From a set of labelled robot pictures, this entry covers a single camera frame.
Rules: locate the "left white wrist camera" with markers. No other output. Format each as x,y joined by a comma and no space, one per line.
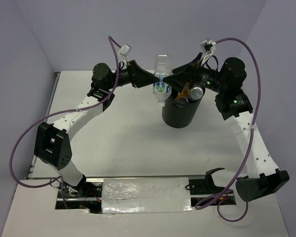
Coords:
124,51

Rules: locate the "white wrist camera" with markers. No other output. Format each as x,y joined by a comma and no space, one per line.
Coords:
208,47
124,51

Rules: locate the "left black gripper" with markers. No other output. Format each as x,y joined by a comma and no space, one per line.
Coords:
140,77

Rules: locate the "clear bottle blue cap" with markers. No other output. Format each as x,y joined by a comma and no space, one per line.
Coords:
182,102

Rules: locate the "black round bin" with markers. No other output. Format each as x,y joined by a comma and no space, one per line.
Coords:
176,117

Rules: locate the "clear bottle green label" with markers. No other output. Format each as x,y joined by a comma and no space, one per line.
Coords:
162,68

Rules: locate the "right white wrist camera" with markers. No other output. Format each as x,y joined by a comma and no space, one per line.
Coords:
208,47

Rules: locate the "aluminium mounting rail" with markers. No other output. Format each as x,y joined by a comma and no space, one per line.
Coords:
200,187

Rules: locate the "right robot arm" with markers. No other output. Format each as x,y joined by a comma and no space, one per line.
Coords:
264,177

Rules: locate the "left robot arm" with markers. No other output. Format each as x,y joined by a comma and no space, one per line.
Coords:
53,140

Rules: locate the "orange juice bottle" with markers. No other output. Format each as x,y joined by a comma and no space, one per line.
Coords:
184,93

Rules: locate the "silver foil tape patch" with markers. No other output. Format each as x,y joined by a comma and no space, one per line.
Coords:
145,195

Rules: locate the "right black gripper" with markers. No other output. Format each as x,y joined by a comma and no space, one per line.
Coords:
178,79

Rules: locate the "clear square plastic bottle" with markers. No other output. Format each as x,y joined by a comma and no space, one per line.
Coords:
196,93

